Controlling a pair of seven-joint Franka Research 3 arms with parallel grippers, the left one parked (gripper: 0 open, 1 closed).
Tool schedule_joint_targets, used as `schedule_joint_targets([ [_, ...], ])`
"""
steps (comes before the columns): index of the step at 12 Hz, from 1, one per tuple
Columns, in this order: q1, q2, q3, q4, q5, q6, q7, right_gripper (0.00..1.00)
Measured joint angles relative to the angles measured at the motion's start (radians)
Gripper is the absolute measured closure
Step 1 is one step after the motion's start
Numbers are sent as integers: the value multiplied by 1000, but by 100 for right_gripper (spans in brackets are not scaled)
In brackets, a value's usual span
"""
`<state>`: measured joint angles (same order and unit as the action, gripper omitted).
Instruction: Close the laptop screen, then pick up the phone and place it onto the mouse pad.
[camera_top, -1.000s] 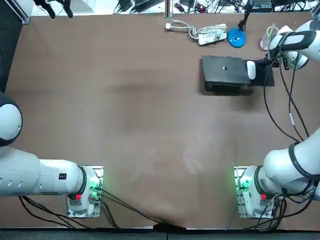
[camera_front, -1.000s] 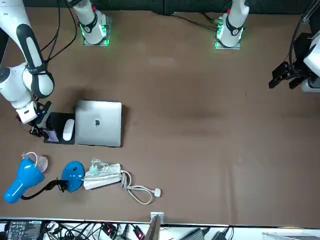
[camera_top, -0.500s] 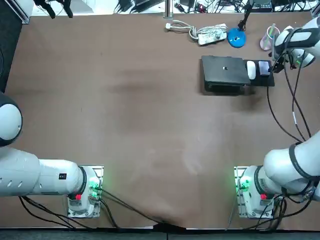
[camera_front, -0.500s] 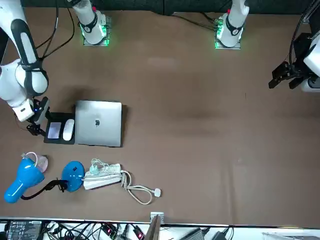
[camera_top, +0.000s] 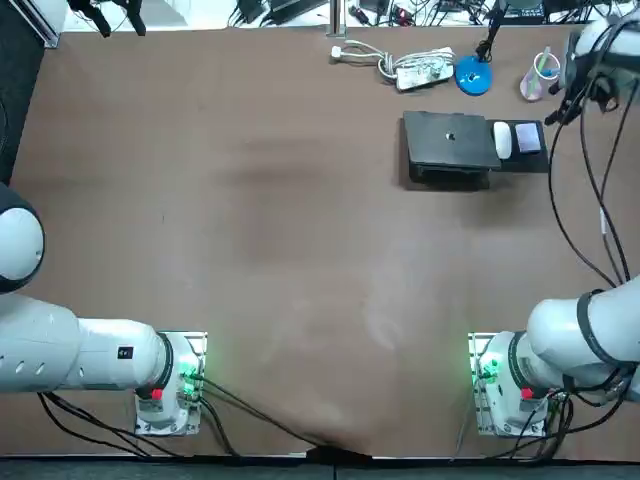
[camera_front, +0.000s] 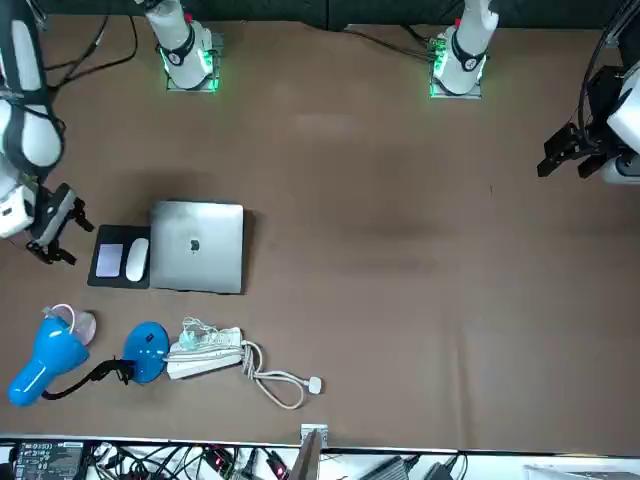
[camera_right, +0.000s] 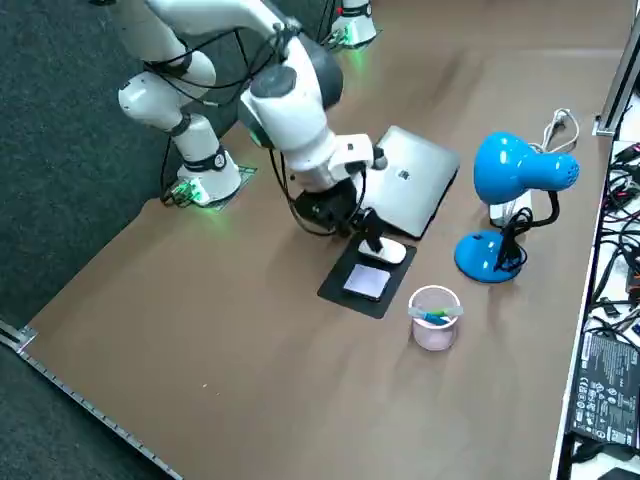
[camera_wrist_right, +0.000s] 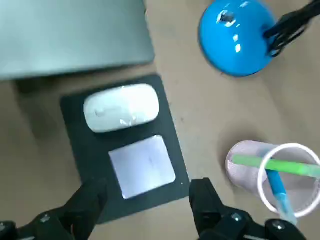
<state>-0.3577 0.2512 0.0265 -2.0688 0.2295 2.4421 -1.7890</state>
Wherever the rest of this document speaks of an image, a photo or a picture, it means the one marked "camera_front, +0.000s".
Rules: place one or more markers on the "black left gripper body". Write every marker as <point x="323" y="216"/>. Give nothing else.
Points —
<point x="597" y="140"/>

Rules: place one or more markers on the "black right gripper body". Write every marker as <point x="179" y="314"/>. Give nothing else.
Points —
<point x="52" y="215"/>

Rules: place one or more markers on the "grey laptop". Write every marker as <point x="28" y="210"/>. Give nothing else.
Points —
<point x="215" y="270"/>

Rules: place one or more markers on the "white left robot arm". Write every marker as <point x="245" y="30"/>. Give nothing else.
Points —
<point x="467" y="40"/>

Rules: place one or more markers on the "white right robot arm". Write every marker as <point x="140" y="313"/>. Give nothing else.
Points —
<point x="185" y="45"/>

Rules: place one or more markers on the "black mouse pad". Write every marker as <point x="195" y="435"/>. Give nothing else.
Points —
<point x="112" y="232"/>

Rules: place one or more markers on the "white computer mouse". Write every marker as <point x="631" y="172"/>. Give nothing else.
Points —
<point x="136" y="260"/>

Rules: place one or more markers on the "pink pen cup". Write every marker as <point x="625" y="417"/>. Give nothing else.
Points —
<point x="87" y="325"/>

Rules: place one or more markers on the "blue desk lamp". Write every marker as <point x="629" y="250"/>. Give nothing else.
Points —
<point x="50" y="350"/>

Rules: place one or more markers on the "pale green plug adapter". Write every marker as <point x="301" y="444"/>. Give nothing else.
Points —
<point x="189" y="340"/>

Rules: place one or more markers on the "white power strip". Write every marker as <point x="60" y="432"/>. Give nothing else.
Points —
<point x="205" y="357"/>

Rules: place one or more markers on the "black labelled power adapter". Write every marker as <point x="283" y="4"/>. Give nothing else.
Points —
<point x="47" y="457"/>

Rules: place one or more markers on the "black device with red light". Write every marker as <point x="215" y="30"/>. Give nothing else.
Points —
<point x="277" y="467"/>
<point x="217" y="457"/>

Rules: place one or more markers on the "white side bench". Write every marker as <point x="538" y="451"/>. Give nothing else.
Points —
<point x="500" y="467"/>

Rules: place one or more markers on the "black power brick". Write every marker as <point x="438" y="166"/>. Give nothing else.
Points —
<point x="442" y="471"/>

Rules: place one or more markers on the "grey power brick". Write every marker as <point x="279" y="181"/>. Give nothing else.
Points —
<point x="390" y="470"/>

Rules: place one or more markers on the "aluminium frame post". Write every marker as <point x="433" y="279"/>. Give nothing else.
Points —
<point x="616" y="35"/>
<point x="310" y="460"/>

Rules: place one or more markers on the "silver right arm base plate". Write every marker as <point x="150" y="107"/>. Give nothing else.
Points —
<point x="218" y="50"/>

